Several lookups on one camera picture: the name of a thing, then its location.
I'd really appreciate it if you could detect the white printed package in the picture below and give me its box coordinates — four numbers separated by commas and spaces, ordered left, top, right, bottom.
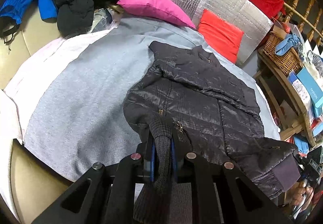
288, 70, 313, 113

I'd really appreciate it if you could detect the light blue box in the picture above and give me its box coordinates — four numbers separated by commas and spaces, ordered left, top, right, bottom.
296, 67, 323, 116

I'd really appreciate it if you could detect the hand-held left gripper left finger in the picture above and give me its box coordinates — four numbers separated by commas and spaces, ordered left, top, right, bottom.
31, 129, 155, 224

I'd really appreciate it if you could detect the light blue cloth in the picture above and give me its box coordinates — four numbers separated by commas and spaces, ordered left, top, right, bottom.
275, 34, 301, 56

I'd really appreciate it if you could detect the clear plastic bag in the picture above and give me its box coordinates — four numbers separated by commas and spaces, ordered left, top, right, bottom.
92, 7, 120, 31

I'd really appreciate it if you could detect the dark quilted jacket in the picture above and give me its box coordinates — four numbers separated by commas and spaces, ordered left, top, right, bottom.
123, 41, 302, 224

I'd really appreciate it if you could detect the person's right hand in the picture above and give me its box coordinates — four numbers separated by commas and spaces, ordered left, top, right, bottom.
290, 184, 316, 217

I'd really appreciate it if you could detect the beige leather sofa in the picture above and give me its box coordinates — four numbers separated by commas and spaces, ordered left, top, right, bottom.
0, 4, 66, 222

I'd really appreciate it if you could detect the grey bed sheet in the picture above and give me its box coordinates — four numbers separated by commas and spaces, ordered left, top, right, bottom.
24, 17, 280, 181

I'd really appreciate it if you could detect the wicker basket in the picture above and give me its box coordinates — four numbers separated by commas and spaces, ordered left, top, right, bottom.
262, 31, 303, 77

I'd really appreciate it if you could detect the blue bag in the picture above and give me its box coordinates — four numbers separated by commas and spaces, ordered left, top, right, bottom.
294, 136, 309, 152

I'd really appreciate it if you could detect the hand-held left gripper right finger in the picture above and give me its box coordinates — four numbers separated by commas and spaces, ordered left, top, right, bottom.
171, 120, 294, 224

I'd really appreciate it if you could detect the pale pink sheet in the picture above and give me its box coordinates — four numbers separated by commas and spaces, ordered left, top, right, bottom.
4, 29, 111, 145

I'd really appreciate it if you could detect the pink pillow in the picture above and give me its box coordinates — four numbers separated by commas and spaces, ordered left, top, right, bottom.
117, 0, 196, 29

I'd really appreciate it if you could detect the red pillow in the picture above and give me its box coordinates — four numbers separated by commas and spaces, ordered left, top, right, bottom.
197, 9, 244, 64

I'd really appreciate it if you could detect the wooden table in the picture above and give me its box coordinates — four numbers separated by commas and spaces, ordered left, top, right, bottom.
254, 47, 323, 147

